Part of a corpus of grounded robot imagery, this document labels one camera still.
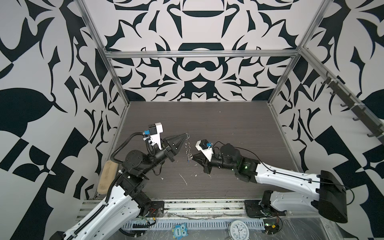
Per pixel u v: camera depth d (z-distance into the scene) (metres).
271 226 0.71
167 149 0.51
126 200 0.49
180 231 0.67
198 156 0.66
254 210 0.73
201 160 0.65
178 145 0.57
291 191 0.49
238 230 0.66
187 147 0.62
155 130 0.52
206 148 0.59
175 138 0.56
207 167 0.61
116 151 0.41
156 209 0.74
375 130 0.53
